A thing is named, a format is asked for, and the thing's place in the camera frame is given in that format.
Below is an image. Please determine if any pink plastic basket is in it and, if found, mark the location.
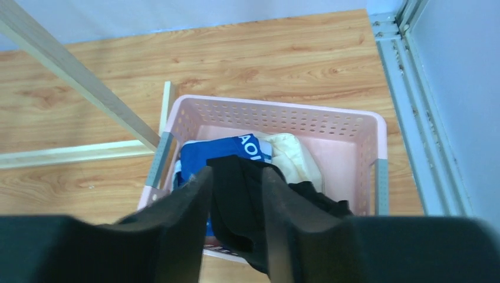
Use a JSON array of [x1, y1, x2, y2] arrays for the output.
[[136, 94, 389, 264]]

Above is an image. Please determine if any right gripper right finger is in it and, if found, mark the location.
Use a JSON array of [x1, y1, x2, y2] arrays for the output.
[[262, 169, 499, 282]]

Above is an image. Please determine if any wooden clothes rack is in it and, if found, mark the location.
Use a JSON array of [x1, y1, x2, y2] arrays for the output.
[[0, 0, 176, 170]]

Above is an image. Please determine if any blue underwear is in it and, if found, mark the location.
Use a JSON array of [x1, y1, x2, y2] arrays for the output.
[[172, 134, 273, 236]]

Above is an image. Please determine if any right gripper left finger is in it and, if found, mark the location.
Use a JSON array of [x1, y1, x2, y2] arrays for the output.
[[1, 167, 213, 282]]

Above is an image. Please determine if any cream underwear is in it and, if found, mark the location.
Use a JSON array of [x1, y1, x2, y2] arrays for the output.
[[255, 132, 324, 193]]

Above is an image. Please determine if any black underwear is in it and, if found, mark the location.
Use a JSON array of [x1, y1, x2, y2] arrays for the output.
[[206, 154, 354, 274]]

